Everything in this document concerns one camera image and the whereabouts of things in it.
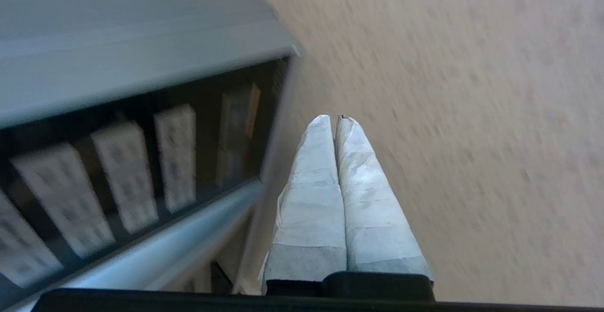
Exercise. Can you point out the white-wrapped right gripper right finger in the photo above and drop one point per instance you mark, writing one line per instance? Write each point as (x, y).
(373, 208)

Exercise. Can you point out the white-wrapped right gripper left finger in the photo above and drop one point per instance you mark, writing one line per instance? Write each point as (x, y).
(311, 208)

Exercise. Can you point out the dark glass microwave door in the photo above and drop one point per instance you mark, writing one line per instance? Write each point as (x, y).
(179, 246)

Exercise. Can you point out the silver microwave oven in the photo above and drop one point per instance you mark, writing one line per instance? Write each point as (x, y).
(118, 66)

